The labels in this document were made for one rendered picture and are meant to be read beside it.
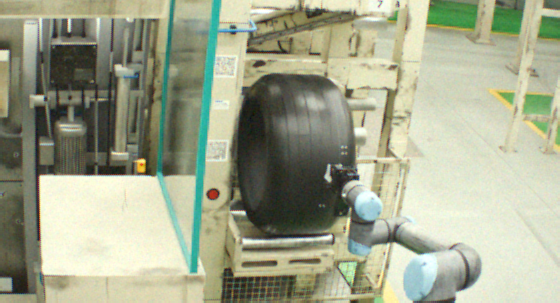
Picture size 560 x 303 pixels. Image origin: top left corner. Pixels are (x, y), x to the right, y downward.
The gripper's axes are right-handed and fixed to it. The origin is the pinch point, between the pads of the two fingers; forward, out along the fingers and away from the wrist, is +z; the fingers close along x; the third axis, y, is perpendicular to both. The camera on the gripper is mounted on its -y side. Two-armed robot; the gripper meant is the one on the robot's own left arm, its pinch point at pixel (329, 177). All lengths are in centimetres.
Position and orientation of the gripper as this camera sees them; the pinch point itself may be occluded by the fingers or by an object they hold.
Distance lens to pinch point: 266.5
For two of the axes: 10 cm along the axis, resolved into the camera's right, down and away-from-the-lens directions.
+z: -2.8, -2.8, 9.2
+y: 0.8, -9.6, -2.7
